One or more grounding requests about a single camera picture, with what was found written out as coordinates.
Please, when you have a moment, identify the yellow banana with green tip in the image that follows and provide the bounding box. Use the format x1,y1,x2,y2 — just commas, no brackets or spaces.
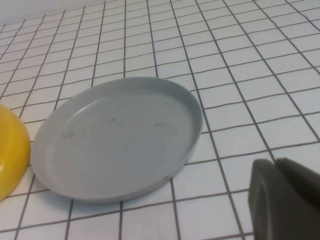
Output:
0,104,32,202

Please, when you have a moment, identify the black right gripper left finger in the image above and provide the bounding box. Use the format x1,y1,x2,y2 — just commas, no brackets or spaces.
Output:
248,158,320,240

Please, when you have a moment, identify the grey round plate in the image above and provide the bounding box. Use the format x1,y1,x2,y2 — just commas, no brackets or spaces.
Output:
30,76,202,204

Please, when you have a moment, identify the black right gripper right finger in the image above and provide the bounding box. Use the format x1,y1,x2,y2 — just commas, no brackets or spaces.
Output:
275,156,320,201

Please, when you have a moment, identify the white grid tablecloth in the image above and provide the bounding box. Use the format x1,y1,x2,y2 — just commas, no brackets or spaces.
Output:
0,0,320,240

